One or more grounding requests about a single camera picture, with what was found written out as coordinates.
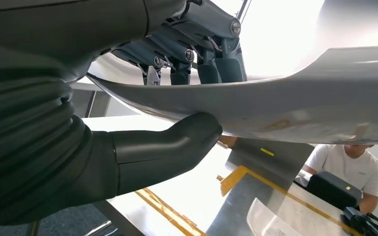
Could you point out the small yellow sticker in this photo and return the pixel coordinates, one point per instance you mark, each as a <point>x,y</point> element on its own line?
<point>267,152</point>

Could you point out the black case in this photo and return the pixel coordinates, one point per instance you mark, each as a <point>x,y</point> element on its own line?
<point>332,190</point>

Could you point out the black device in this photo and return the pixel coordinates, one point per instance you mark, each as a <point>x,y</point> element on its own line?
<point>358,221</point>

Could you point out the person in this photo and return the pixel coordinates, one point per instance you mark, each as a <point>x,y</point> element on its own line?
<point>348,166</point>

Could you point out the metal workbench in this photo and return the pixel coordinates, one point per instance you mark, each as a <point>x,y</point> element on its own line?
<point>192,195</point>

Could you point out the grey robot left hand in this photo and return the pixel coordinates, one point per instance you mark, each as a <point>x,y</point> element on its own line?
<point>62,32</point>

